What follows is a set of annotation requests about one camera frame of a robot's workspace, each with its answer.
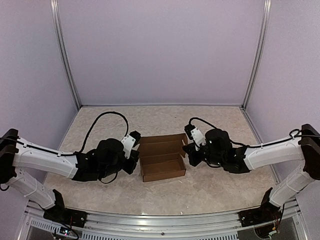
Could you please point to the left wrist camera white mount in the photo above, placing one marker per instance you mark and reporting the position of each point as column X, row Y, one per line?
column 129, row 141

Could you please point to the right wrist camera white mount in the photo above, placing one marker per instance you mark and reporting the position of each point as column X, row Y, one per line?
column 195, row 135

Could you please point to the brown cardboard box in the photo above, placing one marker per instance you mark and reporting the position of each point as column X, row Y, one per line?
column 162, row 157

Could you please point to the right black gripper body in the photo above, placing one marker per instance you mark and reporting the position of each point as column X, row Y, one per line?
column 194, row 161

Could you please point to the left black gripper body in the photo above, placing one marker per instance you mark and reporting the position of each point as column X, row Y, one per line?
column 129, row 169

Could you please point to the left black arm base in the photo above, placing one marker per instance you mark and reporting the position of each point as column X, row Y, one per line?
column 61, row 214

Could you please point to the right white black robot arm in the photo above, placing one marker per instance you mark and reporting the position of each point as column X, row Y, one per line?
column 217, row 150

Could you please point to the left aluminium frame post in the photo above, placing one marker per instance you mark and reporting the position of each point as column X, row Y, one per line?
column 54, row 5

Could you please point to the right aluminium frame post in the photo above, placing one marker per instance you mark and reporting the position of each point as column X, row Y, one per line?
column 258, row 53

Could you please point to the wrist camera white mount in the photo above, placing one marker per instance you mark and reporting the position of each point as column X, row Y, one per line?
column 129, row 141
column 195, row 135

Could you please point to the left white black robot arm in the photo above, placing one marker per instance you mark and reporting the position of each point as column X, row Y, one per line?
column 16, row 154

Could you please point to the front aluminium rail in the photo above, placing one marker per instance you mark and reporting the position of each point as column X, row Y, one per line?
column 225, row 225

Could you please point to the aluminium frame post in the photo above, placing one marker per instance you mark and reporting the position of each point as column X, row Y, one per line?
column 258, row 53
column 54, row 5

